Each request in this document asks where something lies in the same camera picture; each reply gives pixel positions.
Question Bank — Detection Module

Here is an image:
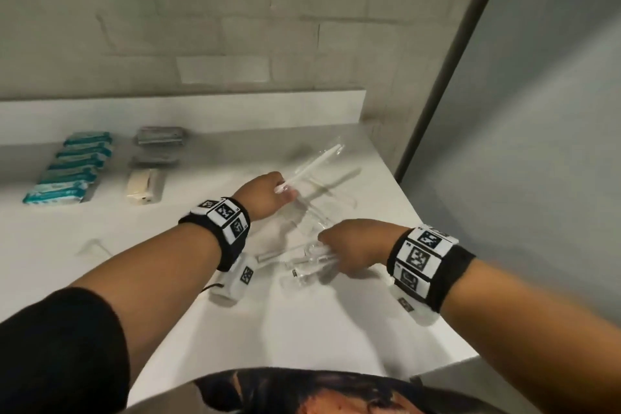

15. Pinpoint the black wristband with markers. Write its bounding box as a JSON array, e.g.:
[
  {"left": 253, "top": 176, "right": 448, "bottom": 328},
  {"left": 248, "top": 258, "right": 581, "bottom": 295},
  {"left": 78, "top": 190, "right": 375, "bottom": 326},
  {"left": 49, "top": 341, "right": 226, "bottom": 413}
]
[
  {"left": 386, "top": 225, "right": 476, "bottom": 314},
  {"left": 178, "top": 196, "right": 252, "bottom": 273}
]

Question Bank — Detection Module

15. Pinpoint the stack of large white sachets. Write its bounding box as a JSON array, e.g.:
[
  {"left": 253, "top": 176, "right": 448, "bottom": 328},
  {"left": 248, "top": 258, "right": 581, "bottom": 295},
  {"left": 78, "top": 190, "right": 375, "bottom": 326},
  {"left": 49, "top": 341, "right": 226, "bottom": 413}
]
[{"left": 135, "top": 126, "right": 188, "bottom": 147}]

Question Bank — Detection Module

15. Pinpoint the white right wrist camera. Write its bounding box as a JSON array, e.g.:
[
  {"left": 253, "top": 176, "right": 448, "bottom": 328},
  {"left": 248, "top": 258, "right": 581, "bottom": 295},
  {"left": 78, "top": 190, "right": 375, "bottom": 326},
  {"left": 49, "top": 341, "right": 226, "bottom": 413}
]
[{"left": 387, "top": 282, "right": 440, "bottom": 327}]

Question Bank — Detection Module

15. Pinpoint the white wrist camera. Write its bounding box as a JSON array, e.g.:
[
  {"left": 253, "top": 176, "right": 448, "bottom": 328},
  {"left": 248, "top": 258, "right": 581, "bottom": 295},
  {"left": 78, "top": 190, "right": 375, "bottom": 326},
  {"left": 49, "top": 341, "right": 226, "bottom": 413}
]
[
  {"left": 208, "top": 253, "right": 261, "bottom": 305},
  {"left": 387, "top": 282, "right": 440, "bottom": 327}
]

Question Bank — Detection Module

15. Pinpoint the person's left hand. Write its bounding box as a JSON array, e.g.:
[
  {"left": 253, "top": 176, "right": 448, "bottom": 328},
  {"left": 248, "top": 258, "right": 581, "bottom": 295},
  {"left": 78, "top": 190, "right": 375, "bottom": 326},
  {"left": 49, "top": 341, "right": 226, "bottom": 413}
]
[{"left": 232, "top": 171, "right": 300, "bottom": 223}]

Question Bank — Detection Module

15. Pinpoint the black right wristband with markers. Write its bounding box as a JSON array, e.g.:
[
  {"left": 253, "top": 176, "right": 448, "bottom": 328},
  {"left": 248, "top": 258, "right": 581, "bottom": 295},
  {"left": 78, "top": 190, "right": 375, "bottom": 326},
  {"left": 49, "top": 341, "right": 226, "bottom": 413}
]
[{"left": 386, "top": 225, "right": 476, "bottom": 314}]

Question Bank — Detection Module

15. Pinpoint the stack of small white sachets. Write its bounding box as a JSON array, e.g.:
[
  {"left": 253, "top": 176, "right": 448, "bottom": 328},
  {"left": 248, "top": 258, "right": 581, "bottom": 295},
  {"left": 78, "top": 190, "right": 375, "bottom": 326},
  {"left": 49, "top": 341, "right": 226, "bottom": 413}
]
[{"left": 129, "top": 151, "right": 180, "bottom": 168}]

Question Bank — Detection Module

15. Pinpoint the person's right hand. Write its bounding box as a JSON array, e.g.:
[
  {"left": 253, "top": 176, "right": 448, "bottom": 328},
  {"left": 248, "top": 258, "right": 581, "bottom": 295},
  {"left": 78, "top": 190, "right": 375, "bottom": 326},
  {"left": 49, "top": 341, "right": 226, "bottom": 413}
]
[{"left": 318, "top": 218, "right": 411, "bottom": 279}]

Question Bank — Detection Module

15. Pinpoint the person's black left sleeve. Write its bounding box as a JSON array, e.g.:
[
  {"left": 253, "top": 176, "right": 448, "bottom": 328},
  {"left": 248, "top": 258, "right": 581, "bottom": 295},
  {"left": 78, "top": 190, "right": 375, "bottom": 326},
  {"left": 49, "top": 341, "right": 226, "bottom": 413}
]
[{"left": 0, "top": 287, "right": 131, "bottom": 414}]

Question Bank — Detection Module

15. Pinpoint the black left wristband with markers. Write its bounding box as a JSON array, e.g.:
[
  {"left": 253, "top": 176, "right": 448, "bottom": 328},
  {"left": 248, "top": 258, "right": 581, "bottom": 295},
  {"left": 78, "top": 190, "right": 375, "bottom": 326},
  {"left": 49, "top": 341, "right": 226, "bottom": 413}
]
[{"left": 178, "top": 196, "right": 252, "bottom": 273}]

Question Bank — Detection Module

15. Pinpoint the pile of mixed clear packets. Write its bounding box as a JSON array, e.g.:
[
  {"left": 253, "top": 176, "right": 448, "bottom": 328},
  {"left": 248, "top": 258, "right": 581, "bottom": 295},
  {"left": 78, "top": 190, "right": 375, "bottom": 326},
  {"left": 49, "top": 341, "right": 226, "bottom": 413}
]
[{"left": 254, "top": 166, "right": 362, "bottom": 289}]

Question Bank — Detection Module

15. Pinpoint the person's right forearm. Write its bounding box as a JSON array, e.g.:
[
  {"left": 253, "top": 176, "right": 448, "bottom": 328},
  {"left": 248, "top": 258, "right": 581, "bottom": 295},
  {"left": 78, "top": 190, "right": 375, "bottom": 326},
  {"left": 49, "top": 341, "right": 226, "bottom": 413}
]
[{"left": 441, "top": 258, "right": 621, "bottom": 414}]

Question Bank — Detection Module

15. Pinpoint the row of toothbrushes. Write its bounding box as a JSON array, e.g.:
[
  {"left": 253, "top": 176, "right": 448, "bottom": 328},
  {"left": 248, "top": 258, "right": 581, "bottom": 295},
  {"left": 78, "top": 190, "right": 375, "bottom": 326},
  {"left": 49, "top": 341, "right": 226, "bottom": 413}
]
[{"left": 274, "top": 142, "right": 345, "bottom": 195}]

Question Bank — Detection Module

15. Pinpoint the white table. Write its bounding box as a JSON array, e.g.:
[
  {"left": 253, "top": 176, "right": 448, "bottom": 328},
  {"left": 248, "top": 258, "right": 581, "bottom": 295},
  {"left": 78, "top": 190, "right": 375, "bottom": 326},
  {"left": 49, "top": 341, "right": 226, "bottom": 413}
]
[{"left": 0, "top": 91, "right": 479, "bottom": 408}]

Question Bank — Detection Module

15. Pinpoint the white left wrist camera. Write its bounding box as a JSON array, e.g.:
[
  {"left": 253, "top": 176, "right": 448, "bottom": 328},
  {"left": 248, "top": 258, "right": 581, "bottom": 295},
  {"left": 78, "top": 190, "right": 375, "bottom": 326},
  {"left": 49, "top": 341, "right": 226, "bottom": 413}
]
[{"left": 208, "top": 253, "right": 261, "bottom": 305}]

